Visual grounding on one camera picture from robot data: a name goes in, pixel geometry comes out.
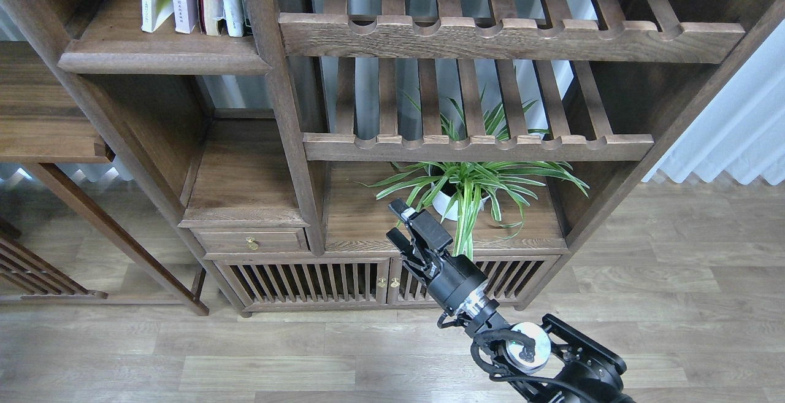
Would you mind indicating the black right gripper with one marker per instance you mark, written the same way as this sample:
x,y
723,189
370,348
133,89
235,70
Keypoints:
x,y
454,282

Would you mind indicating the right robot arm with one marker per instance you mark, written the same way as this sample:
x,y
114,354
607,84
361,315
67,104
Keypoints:
x,y
547,362

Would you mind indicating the white plant pot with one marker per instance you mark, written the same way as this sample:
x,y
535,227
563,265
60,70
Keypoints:
x,y
443,198

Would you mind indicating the green spider plant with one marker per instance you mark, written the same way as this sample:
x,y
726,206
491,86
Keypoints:
x,y
505,184

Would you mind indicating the brass drawer knob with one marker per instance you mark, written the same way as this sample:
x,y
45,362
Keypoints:
x,y
252,244

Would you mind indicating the dark wooden bookshelf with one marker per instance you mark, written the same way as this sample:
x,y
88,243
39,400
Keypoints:
x,y
276,134

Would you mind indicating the white curtain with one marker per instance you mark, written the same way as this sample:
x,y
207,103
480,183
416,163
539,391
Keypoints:
x,y
740,134

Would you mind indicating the wooden side table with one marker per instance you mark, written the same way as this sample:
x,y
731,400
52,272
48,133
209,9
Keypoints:
x,y
43,128

